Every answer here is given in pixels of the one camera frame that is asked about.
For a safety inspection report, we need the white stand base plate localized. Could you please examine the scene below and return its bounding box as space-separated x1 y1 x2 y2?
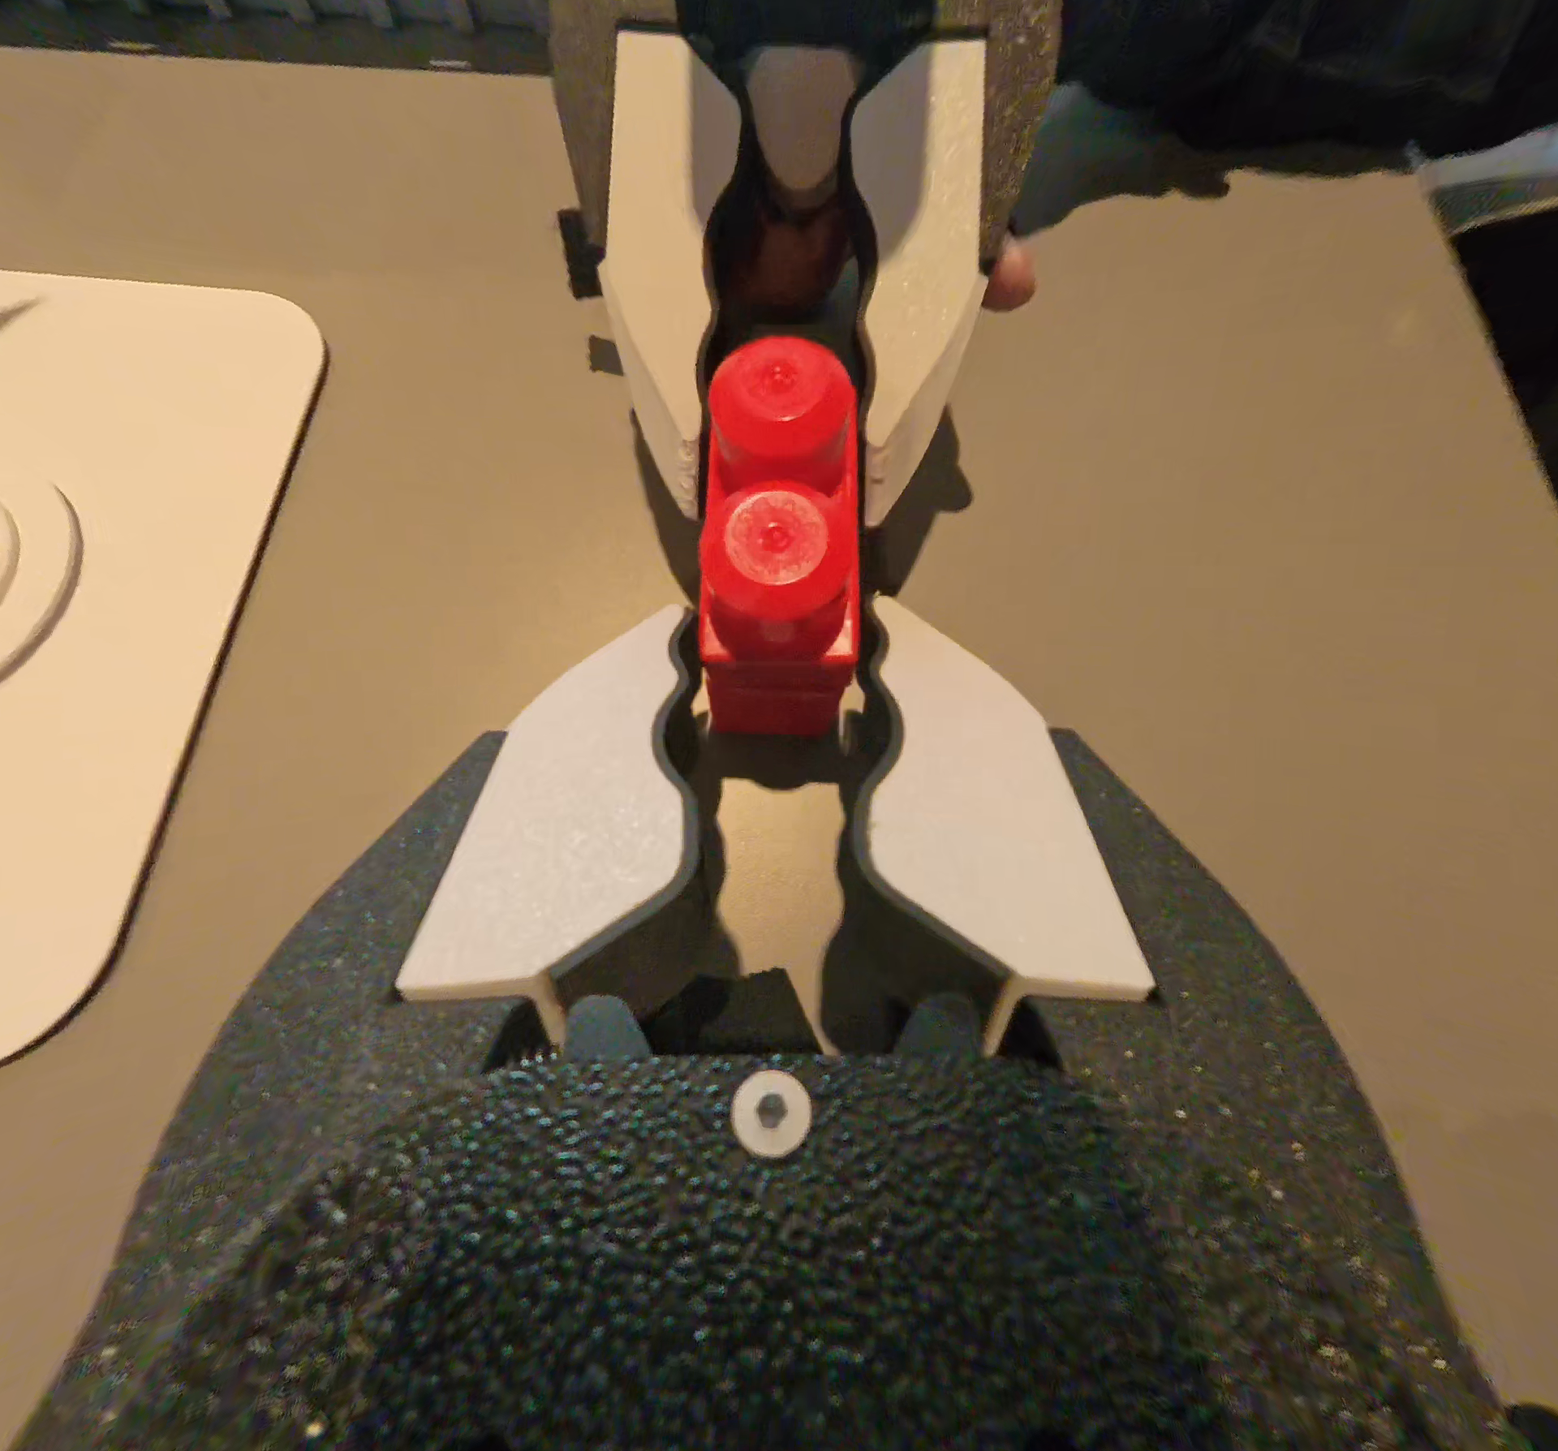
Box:
0 271 332 1069

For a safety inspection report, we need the red two-stud mega block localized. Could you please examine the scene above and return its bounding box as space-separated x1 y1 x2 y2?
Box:
698 337 866 674

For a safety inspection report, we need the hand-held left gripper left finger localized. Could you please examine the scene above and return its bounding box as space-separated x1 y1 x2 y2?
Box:
398 607 708 1052

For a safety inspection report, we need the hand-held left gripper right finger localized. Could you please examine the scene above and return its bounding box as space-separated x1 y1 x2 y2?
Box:
850 602 1156 1054

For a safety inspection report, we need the person's navy jacket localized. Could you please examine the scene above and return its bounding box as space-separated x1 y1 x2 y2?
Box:
1413 124 1558 504

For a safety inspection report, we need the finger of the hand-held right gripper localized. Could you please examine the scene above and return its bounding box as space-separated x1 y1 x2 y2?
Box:
601 27 744 519
850 37 990 530

